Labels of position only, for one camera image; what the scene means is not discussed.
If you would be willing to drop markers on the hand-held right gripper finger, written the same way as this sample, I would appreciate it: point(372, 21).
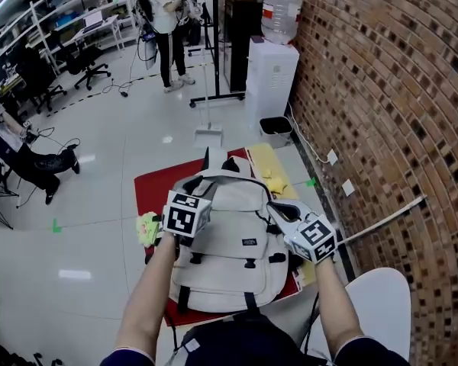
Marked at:
point(284, 204)
point(279, 219)

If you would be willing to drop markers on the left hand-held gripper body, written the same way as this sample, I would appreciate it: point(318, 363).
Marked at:
point(183, 216)

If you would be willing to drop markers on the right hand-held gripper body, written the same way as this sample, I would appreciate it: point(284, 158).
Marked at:
point(315, 238)

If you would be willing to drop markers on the beige backpack bag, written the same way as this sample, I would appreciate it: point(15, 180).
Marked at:
point(233, 242)

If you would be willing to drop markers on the person's right forearm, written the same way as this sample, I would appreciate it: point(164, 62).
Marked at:
point(337, 307)

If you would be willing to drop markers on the person's left forearm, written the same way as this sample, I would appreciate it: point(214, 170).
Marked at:
point(145, 299)

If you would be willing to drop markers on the yellow crumpled cloth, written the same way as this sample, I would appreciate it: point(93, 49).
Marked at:
point(275, 183)

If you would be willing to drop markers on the green yellow plush toy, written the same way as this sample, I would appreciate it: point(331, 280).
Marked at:
point(148, 229)

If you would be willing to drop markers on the yellow mat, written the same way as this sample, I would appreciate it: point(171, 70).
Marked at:
point(265, 158)

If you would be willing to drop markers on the white bin with black liner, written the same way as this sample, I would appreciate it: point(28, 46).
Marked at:
point(275, 128)

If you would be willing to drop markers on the white plastic chair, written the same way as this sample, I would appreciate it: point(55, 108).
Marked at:
point(381, 311)

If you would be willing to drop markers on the person's dark clothing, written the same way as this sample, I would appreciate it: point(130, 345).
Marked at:
point(252, 341)

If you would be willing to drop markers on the white water dispenser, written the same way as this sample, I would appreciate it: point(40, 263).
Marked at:
point(269, 82)

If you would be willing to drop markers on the black cabinet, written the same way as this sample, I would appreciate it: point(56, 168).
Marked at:
point(238, 44)

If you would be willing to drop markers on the black rolling stand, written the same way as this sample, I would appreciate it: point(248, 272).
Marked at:
point(215, 52)

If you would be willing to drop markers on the black office chair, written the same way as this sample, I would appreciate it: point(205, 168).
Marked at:
point(82, 57)
point(36, 78)

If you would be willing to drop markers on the clear water bottle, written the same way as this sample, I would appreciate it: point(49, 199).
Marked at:
point(281, 11)

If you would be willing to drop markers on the white desk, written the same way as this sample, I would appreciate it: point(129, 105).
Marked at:
point(99, 29)

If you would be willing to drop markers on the open laptop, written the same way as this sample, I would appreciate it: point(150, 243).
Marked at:
point(92, 20)

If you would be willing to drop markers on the white shelving rack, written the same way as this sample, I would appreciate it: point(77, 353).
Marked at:
point(42, 13)

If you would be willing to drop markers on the white wall socket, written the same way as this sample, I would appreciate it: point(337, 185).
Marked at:
point(332, 157)
point(348, 187)

